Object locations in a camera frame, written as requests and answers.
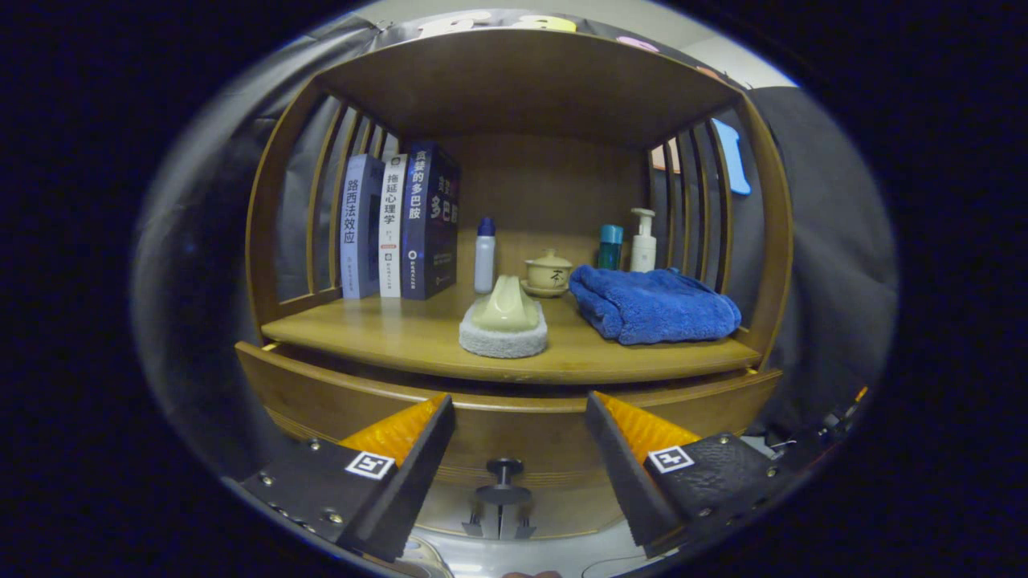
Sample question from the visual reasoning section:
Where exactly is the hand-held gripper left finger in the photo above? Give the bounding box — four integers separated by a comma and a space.
223, 393, 457, 563

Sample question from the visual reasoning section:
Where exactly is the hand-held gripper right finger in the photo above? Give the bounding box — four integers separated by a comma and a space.
585, 391, 804, 559

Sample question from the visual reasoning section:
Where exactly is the wooden drawer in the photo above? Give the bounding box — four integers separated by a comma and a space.
235, 341, 784, 540

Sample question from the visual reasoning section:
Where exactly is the green scrub brush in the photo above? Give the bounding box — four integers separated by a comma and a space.
459, 275, 549, 359

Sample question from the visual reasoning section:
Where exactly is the wooden countertop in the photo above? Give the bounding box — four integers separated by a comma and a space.
261, 277, 762, 385

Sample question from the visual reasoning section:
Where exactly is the wooden cabinet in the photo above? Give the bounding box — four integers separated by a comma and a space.
235, 28, 796, 555

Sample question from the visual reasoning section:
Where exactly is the blue towel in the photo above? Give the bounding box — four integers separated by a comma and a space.
569, 264, 743, 346

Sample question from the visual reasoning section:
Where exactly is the beige lidded tea cup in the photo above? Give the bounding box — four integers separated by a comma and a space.
520, 248, 574, 299

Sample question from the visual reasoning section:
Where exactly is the black orange tool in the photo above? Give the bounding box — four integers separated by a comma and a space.
803, 385, 872, 452

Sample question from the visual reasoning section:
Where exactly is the white bottle blue cap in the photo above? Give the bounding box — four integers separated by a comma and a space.
474, 217, 497, 295

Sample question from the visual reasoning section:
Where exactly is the teal bottle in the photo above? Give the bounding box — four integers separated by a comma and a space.
598, 224, 625, 271

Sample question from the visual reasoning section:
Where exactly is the white pump bottle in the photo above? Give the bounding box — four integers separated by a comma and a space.
629, 208, 658, 273

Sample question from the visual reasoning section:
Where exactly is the dark blue book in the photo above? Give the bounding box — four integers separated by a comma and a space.
399, 141, 462, 301

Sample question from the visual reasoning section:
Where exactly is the white book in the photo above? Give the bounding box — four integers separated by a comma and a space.
378, 153, 409, 299

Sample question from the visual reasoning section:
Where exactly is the pale blue book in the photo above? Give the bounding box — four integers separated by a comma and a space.
340, 153, 385, 300

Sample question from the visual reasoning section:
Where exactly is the black floor cable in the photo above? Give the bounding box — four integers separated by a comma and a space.
582, 554, 637, 578

